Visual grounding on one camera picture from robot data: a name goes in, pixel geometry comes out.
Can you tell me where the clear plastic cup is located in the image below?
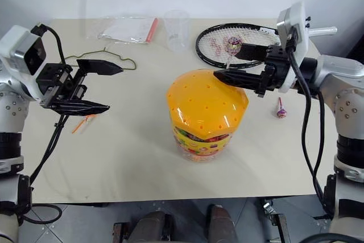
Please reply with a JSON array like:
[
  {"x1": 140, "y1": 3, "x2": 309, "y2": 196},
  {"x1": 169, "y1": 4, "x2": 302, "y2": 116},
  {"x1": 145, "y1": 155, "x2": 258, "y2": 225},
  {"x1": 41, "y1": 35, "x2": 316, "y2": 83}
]
[{"x1": 163, "y1": 10, "x2": 191, "y2": 53}]

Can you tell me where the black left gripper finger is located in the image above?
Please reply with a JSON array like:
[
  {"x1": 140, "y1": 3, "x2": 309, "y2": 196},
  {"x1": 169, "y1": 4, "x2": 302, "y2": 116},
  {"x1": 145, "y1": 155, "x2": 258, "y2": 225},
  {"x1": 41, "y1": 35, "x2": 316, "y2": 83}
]
[
  {"x1": 75, "y1": 59, "x2": 125, "y2": 79},
  {"x1": 50, "y1": 100, "x2": 111, "y2": 117}
]

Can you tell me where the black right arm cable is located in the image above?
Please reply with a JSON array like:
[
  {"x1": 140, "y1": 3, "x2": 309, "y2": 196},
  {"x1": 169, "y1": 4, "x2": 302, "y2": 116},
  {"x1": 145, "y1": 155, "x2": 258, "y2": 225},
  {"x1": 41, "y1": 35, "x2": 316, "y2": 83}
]
[{"x1": 285, "y1": 34, "x2": 333, "y2": 219}]

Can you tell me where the pink yellow lollipop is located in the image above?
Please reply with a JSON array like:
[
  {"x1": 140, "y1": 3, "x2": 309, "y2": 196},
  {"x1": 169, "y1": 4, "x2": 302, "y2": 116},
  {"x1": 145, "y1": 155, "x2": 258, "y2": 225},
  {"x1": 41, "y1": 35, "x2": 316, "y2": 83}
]
[{"x1": 225, "y1": 36, "x2": 243, "y2": 69}]

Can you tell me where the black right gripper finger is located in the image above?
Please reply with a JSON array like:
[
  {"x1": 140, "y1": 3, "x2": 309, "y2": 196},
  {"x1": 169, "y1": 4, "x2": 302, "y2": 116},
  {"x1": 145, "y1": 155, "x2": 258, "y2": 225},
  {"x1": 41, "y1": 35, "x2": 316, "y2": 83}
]
[
  {"x1": 213, "y1": 69, "x2": 267, "y2": 90},
  {"x1": 237, "y1": 43, "x2": 270, "y2": 63}
]

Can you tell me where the black tennis racket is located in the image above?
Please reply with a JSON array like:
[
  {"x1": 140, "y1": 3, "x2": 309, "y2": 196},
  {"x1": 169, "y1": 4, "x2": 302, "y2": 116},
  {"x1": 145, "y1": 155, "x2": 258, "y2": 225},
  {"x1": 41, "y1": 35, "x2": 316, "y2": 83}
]
[{"x1": 195, "y1": 22, "x2": 338, "y2": 66}]

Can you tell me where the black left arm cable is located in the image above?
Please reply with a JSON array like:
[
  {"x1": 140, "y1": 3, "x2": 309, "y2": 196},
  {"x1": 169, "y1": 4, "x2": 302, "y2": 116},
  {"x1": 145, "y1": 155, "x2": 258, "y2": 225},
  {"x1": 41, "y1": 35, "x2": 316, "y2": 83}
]
[{"x1": 21, "y1": 23, "x2": 72, "y2": 225}]

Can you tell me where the orange white wrapped stick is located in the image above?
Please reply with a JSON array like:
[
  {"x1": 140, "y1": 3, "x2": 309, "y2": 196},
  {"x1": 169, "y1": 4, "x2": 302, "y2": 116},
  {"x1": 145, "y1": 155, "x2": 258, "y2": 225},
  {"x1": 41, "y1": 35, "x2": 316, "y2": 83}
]
[{"x1": 71, "y1": 114, "x2": 97, "y2": 135}]

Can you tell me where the yellow lidded lollipop jar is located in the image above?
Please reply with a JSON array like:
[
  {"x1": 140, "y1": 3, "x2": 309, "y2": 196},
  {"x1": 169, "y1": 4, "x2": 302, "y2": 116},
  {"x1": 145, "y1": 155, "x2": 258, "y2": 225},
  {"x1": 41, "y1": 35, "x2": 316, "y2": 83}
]
[{"x1": 166, "y1": 68, "x2": 251, "y2": 164}]

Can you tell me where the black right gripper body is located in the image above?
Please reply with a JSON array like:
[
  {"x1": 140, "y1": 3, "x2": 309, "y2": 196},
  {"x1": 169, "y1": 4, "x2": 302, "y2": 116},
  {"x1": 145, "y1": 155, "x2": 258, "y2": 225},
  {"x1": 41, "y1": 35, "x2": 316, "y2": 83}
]
[{"x1": 255, "y1": 45, "x2": 293, "y2": 98}]

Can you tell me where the purple wrapped lollipop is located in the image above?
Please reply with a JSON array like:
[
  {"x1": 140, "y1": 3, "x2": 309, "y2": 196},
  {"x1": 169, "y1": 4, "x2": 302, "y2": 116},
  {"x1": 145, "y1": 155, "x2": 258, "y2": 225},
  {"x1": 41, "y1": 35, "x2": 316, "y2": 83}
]
[{"x1": 276, "y1": 97, "x2": 288, "y2": 119}]

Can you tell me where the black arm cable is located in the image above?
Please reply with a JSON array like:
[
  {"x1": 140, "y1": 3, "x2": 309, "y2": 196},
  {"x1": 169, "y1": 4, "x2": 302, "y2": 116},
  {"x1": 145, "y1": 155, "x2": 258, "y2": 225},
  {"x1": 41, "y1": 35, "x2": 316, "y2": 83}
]
[
  {"x1": 21, "y1": 23, "x2": 72, "y2": 225},
  {"x1": 285, "y1": 34, "x2": 333, "y2": 219}
]

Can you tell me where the clear plastic bag with paper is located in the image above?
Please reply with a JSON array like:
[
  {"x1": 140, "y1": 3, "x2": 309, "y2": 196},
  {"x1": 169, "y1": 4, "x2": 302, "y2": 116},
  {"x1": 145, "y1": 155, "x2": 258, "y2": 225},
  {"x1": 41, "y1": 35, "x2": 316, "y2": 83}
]
[{"x1": 96, "y1": 14, "x2": 159, "y2": 46}]

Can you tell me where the green wire clothes hanger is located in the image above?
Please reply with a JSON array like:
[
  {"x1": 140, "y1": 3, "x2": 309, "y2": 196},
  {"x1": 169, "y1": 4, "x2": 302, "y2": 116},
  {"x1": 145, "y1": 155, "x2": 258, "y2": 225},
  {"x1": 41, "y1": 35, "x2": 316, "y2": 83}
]
[{"x1": 63, "y1": 47, "x2": 138, "y2": 72}]

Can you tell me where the dark brown rounded shape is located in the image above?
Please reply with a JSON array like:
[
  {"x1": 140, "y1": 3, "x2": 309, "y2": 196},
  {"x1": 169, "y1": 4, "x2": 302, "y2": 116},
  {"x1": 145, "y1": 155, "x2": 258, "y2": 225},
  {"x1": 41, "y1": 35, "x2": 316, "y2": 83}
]
[
  {"x1": 205, "y1": 204, "x2": 238, "y2": 243},
  {"x1": 133, "y1": 210, "x2": 172, "y2": 243}
]

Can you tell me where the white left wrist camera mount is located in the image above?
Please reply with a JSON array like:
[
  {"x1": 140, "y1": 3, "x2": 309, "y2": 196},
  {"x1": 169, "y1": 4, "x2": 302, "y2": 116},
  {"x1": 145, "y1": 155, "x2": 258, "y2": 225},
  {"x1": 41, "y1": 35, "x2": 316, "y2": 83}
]
[{"x1": 0, "y1": 24, "x2": 48, "y2": 76}]

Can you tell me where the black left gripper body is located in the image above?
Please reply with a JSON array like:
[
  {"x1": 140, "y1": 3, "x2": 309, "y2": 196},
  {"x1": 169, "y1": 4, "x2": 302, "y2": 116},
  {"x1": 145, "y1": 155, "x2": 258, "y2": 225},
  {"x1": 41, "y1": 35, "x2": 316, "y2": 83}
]
[{"x1": 36, "y1": 63, "x2": 88, "y2": 108}]

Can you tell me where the metal table leg bracket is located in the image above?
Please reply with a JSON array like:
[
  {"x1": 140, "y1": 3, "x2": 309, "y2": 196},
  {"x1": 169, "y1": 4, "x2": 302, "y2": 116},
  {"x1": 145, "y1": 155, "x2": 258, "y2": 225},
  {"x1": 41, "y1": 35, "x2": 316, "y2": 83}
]
[
  {"x1": 111, "y1": 221, "x2": 127, "y2": 243},
  {"x1": 262, "y1": 200, "x2": 291, "y2": 243}
]

